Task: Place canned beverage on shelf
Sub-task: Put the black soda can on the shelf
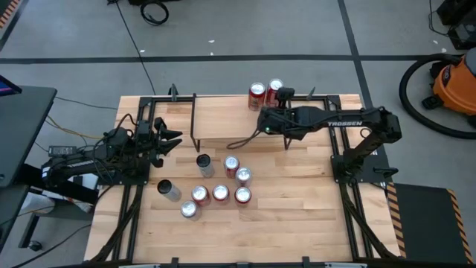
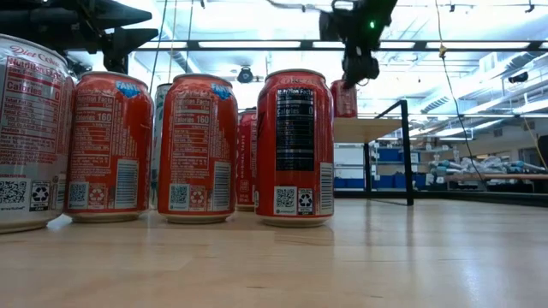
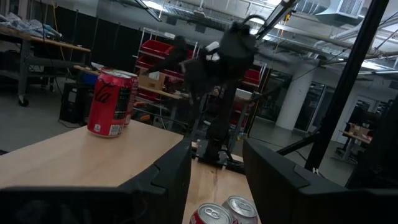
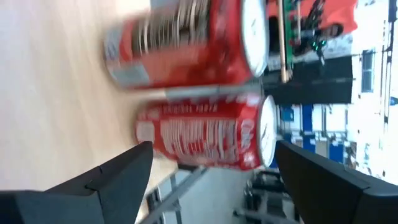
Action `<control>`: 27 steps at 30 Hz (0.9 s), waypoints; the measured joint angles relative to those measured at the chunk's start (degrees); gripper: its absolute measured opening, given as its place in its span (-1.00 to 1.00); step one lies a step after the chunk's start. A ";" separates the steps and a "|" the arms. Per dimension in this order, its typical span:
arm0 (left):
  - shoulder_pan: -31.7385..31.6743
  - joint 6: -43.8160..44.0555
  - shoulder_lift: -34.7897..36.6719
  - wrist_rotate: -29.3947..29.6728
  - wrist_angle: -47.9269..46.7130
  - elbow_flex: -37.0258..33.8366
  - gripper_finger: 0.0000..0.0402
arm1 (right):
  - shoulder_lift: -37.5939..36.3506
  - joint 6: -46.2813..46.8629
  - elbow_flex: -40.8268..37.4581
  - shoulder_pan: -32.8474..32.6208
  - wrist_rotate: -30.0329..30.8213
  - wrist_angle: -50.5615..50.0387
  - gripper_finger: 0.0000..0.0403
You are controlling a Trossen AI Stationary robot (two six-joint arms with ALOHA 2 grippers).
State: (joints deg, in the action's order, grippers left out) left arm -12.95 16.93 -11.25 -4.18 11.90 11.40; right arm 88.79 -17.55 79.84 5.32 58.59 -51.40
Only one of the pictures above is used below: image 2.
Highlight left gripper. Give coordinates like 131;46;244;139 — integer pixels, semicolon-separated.
0;0;160;74

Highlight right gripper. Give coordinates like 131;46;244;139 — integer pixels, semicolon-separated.
319;0;363;56

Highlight red Coca-Cola can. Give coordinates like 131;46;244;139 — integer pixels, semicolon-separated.
235;107;259;212
329;79;359;119

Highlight orange Fanta can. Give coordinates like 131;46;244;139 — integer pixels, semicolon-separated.
157;73;240;225
63;70;155;224

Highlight red Coke Zero can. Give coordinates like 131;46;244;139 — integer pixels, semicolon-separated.
254;68;336;228

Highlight silver Diet Coke can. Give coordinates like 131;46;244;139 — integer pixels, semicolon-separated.
0;33;77;235

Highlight wooden shelf black metal legs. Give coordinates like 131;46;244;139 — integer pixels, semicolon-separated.
332;98;415;207

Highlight black ceiling spotlight cluster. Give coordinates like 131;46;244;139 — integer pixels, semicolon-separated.
63;53;93;80

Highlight shelving with blue bins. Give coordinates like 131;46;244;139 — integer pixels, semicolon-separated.
333;143;429;192

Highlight cluttered wooden workbench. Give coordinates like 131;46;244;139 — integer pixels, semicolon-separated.
427;154;548;193

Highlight black overhead frame bar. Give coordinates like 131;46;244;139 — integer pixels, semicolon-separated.
128;39;548;53

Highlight black ceiling dome camera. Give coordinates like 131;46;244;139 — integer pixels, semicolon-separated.
236;66;254;85

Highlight hanging cable with yellow knot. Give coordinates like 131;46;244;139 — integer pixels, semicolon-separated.
434;0;488;186

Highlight black metal table frame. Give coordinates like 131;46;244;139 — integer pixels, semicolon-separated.
332;187;548;209

